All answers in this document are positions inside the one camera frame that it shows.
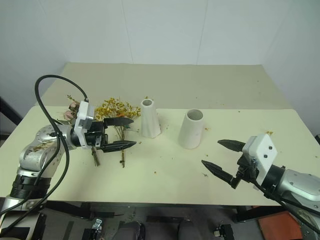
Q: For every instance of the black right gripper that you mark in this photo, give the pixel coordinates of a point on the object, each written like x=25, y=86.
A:
x=247, y=170

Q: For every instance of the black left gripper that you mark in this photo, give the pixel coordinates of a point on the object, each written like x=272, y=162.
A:
x=96, y=131

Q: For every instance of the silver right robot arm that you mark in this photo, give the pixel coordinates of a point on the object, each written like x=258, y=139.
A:
x=300, y=185

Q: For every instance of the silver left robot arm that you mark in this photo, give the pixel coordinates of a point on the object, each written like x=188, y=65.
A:
x=37, y=155

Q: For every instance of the narrow white ceramic vase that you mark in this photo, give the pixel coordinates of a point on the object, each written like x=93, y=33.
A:
x=150, y=120

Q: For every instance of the wide white ceramic vase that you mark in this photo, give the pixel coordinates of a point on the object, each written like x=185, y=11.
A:
x=191, y=130

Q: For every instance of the yellow dried flower bunch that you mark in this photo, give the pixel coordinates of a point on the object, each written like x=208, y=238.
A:
x=112, y=106

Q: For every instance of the black caster wheel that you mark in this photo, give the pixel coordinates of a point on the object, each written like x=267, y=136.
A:
x=222, y=230

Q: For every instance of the orange red flat object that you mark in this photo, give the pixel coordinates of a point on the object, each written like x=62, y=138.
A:
x=275, y=225

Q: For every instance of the black table underframe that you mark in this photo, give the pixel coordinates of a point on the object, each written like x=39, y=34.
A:
x=75, y=207

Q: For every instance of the silver caster wheel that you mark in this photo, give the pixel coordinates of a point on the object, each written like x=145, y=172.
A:
x=97, y=224

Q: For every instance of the dark rounded shape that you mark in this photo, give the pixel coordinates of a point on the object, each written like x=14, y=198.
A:
x=130, y=230

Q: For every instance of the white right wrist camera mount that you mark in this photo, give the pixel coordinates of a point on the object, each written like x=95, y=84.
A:
x=260, y=152

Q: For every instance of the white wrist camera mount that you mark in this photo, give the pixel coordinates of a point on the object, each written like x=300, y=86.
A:
x=82, y=117
x=260, y=152

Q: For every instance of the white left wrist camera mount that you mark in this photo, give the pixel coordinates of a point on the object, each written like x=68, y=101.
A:
x=82, y=117

